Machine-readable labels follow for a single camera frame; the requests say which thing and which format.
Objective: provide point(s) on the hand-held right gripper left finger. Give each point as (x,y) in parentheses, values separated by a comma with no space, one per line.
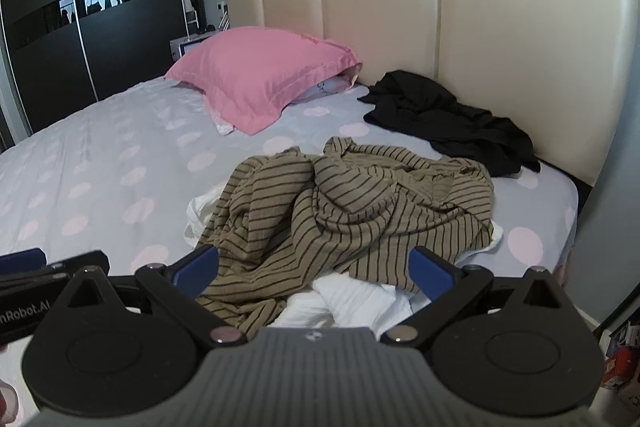
(197,264)

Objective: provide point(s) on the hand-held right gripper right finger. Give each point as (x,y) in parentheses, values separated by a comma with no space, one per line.
(430,269)

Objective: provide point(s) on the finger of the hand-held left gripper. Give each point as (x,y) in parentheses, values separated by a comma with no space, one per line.
(75,263)
(20,261)

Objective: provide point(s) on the tan striped shirt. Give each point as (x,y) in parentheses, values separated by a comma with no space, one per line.
(350,217)

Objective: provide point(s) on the white crumpled garment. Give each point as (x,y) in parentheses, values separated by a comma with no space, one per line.
(350,302)

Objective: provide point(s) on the bed with dotted sheet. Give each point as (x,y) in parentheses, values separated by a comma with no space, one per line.
(100,167)

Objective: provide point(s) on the black crumpled garment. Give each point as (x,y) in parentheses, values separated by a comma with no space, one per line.
(450,127)

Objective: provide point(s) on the pink pillow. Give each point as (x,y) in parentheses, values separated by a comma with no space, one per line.
(250,72)

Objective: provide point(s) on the pale printed pillow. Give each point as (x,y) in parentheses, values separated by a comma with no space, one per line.
(325,87)

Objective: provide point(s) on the red cardboard box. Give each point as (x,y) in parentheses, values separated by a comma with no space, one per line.
(620,364)

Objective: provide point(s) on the white bedside table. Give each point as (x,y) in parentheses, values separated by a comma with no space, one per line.
(182,44)

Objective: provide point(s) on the black sliding wardrobe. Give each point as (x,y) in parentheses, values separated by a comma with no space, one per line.
(125,47)

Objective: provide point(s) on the cream padded headboard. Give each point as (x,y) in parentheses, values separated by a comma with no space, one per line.
(500,7)

